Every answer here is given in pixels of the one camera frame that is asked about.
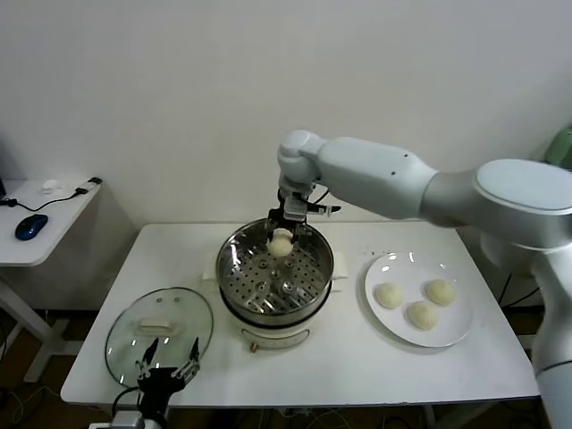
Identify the blue computer mouse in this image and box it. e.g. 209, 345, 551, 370
14, 214, 49, 242

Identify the glass lid with white handle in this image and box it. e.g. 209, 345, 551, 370
105, 287, 215, 389

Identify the white electric cooker base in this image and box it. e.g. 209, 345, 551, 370
203, 252, 349, 354

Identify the white steamed baozi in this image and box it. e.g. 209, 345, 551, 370
405, 301, 441, 332
374, 283, 406, 310
423, 279, 457, 307
266, 227, 295, 259

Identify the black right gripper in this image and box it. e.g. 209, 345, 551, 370
265, 189, 315, 246

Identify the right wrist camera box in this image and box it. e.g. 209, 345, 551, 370
306, 201, 343, 216

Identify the black hanging cable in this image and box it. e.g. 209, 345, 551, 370
499, 271, 543, 309

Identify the green appliance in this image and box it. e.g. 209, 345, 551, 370
547, 126, 572, 169

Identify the white side desk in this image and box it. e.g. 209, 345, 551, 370
0, 178, 103, 385

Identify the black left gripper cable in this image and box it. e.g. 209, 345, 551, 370
110, 386, 142, 416

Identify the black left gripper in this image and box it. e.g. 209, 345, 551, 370
135, 337, 201, 417

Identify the stainless steel steamer basket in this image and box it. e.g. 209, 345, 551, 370
215, 217, 334, 316

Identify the black desk cable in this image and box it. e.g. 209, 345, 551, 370
0, 188, 88, 214

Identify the white round plate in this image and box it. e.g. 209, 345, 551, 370
364, 252, 474, 349

